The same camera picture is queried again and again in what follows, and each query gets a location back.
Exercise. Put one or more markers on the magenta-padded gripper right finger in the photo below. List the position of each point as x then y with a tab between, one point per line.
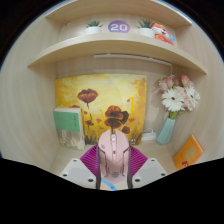
146	170

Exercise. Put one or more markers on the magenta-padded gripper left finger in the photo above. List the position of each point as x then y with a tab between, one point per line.
81	170

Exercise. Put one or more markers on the pink computer mouse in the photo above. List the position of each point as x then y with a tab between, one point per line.
114	156

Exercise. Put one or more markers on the teal faceted vase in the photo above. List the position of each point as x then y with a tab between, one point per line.
165	131

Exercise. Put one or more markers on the green and beige book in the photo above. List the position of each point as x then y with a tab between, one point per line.
69	128

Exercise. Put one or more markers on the orange book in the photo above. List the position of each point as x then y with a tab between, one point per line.
188	153

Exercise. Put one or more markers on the yellow poppy flower painting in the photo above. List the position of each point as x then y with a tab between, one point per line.
106	96

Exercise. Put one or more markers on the pink and white flower bouquet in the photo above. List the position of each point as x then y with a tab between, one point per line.
176	96

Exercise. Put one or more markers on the white light bar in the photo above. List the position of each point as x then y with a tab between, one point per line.
133	58

